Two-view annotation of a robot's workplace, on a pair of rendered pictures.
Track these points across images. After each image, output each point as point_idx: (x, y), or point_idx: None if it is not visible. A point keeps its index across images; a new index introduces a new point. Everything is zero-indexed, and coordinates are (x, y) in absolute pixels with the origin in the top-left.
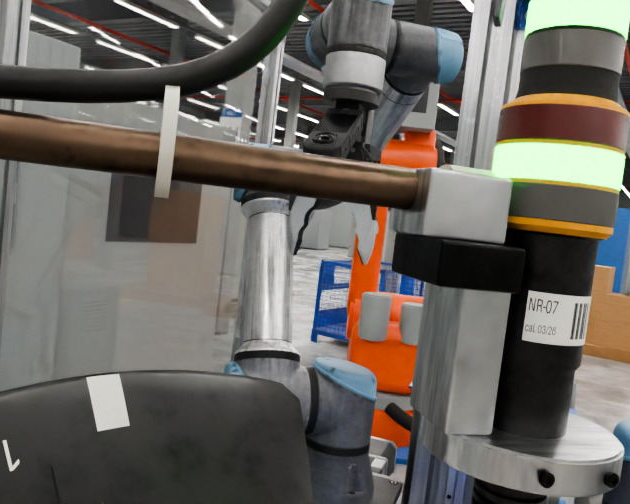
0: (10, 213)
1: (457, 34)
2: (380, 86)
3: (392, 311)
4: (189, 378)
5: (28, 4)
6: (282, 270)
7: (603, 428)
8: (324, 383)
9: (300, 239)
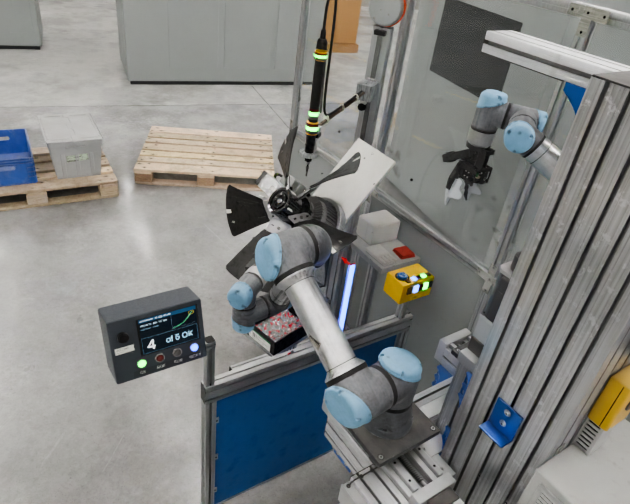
0: (532, 173)
1: (514, 126)
2: (469, 140)
3: None
4: (358, 162)
5: (560, 97)
6: None
7: (304, 154)
8: None
9: (466, 194)
